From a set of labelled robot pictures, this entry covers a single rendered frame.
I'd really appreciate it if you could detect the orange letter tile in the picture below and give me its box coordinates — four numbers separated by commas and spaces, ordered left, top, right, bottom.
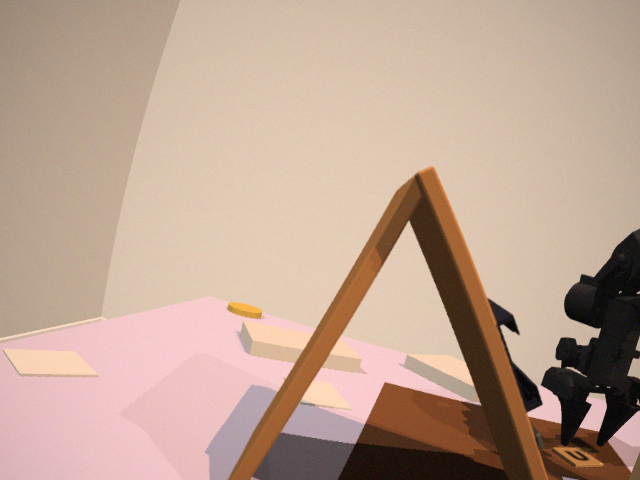
551, 447, 604, 468

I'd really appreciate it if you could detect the orange flat disc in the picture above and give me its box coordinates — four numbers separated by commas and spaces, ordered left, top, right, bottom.
227, 303, 262, 319

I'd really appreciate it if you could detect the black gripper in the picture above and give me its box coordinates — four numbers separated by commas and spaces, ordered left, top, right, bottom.
540, 332, 640, 447

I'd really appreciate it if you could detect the cream flat rectangular tile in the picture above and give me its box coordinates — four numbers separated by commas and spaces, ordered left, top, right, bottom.
240, 320, 362, 373
404, 354, 479, 402

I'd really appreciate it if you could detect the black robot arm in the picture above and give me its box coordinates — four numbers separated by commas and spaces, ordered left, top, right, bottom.
555, 229, 640, 373

